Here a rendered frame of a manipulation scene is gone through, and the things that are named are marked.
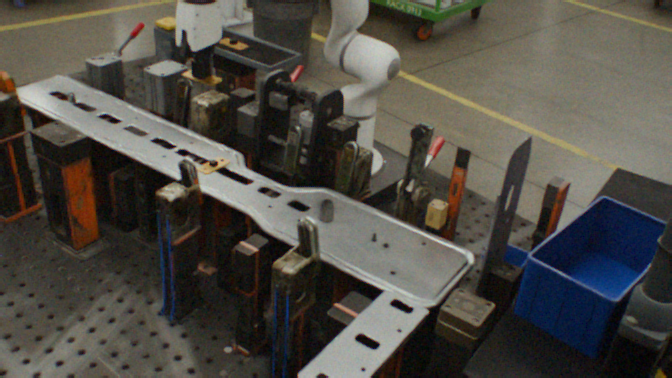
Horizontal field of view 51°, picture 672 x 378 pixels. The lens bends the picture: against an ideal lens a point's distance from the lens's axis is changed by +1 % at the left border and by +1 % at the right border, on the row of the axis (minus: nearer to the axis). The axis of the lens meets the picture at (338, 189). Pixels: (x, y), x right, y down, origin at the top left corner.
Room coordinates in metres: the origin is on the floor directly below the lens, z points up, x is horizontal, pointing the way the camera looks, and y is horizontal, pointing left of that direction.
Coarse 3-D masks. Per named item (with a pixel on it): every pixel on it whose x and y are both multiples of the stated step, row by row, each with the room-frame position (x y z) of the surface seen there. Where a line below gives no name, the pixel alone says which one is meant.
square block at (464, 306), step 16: (448, 304) 0.95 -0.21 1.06; (464, 304) 0.96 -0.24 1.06; (480, 304) 0.96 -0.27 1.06; (448, 320) 0.93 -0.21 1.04; (464, 320) 0.92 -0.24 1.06; (480, 320) 0.92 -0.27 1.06; (448, 336) 0.93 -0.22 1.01; (464, 336) 0.91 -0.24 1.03; (480, 336) 0.92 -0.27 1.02; (432, 352) 0.94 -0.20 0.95; (448, 352) 0.93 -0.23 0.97; (464, 352) 0.91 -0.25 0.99; (432, 368) 0.94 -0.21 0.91; (448, 368) 0.92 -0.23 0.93
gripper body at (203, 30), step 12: (180, 0) 1.38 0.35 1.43; (216, 0) 1.39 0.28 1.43; (180, 12) 1.36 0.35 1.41; (192, 12) 1.36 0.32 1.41; (204, 12) 1.38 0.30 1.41; (216, 12) 1.41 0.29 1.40; (180, 24) 1.36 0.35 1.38; (192, 24) 1.35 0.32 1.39; (204, 24) 1.38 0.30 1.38; (216, 24) 1.41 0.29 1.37; (180, 36) 1.36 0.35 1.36; (192, 36) 1.35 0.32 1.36; (204, 36) 1.38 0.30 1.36; (216, 36) 1.41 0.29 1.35; (192, 48) 1.35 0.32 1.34
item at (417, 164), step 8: (416, 128) 1.32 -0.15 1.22; (424, 128) 1.35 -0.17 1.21; (432, 128) 1.34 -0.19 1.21; (416, 136) 1.31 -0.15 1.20; (424, 136) 1.34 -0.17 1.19; (416, 144) 1.35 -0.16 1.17; (424, 144) 1.33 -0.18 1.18; (416, 152) 1.34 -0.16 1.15; (424, 152) 1.33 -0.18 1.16; (408, 160) 1.34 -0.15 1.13; (416, 160) 1.34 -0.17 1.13; (424, 160) 1.33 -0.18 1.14; (408, 168) 1.33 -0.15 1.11; (416, 168) 1.33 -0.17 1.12; (424, 168) 1.33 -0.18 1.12; (408, 176) 1.34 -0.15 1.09; (416, 176) 1.32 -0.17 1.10; (408, 184) 1.34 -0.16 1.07; (416, 184) 1.32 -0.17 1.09; (400, 192) 1.33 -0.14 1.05
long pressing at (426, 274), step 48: (48, 96) 1.75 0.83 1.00; (96, 96) 1.78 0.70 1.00; (144, 144) 1.53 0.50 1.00; (192, 144) 1.56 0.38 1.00; (240, 192) 1.35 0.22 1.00; (288, 192) 1.37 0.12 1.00; (336, 192) 1.38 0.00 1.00; (288, 240) 1.19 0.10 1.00; (336, 240) 1.20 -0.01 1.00; (384, 240) 1.21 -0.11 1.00; (432, 240) 1.23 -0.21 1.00; (384, 288) 1.06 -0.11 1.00; (432, 288) 1.07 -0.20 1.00
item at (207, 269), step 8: (224, 168) 1.47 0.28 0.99; (232, 176) 1.49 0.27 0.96; (208, 200) 1.45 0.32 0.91; (216, 200) 1.44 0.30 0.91; (208, 208) 1.45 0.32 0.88; (216, 208) 1.44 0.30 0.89; (224, 208) 1.47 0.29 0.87; (208, 216) 1.45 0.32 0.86; (216, 216) 1.44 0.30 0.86; (224, 216) 1.47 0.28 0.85; (208, 224) 1.45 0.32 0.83; (216, 224) 1.44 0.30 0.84; (224, 224) 1.47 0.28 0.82; (208, 232) 1.45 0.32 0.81; (216, 232) 1.44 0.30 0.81; (208, 240) 1.45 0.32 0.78; (216, 240) 1.44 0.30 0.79; (208, 248) 1.45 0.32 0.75; (216, 248) 1.44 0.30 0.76; (216, 256) 1.44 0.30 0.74; (200, 264) 1.44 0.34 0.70; (208, 264) 1.45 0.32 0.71; (216, 264) 1.44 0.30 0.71; (208, 272) 1.41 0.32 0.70
